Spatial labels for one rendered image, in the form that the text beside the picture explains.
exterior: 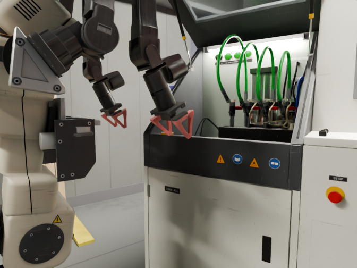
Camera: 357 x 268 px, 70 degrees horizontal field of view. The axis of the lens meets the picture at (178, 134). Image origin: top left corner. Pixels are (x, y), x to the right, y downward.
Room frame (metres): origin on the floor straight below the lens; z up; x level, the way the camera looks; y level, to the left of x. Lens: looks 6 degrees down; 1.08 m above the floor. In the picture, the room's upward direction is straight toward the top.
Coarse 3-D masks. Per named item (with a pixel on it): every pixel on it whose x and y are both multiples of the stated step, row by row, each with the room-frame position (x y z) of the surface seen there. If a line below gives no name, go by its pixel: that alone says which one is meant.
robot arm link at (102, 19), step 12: (96, 0) 0.58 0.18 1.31; (108, 0) 0.60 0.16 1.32; (84, 12) 0.61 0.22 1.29; (96, 12) 0.56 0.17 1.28; (108, 12) 0.58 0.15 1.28; (84, 24) 0.56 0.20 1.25; (96, 24) 0.56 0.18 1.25; (108, 24) 0.58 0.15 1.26; (84, 36) 0.56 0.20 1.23; (96, 36) 0.56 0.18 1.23; (108, 36) 0.58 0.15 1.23; (96, 48) 0.56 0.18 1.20; (108, 48) 0.58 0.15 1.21
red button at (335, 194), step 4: (328, 188) 0.79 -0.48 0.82; (332, 188) 0.79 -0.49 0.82; (336, 188) 0.78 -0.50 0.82; (340, 188) 0.78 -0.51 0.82; (328, 192) 0.79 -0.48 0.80; (332, 192) 0.76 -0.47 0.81; (336, 192) 0.75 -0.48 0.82; (340, 192) 0.78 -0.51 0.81; (328, 196) 0.76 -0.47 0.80; (332, 196) 0.76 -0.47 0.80; (336, 196) 0.75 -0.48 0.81; (340, 196) 0.75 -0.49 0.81; (344, 196) 0.77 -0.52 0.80; (332, 200) 0.75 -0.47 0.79; (336, 200) 0.75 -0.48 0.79; (340, 200) 0.75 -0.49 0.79
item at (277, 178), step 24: (168, 144) 1.14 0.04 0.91; (192, 144) 1.07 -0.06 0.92; (216, 144) 1.01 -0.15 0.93; (240, 144) 0.96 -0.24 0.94; (264, 144) 0.91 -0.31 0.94; (288, 144) 0.86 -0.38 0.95; (168, 168) 1.14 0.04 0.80; (192, 168) 1.07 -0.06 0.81; (216, 168) 1.01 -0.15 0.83; (240, 168) 0.95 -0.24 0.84; (264, 168) 0.91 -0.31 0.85; (288, 168) 0.86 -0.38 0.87
